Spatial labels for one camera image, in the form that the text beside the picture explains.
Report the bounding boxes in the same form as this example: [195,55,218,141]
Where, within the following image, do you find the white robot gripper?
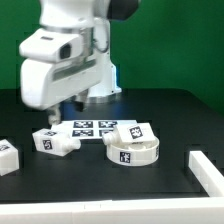
[21,53,103,125]

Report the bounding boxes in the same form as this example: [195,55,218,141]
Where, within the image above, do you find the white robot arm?
[19,0,141,125]

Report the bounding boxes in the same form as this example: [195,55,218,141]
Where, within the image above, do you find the white marker sheet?
[51,120,137,139]

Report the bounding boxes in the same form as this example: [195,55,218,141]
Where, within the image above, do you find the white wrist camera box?
[19,28,83,63]

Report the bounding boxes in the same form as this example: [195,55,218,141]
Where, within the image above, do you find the white L-shaped wall fixture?
[0,151,224,224]

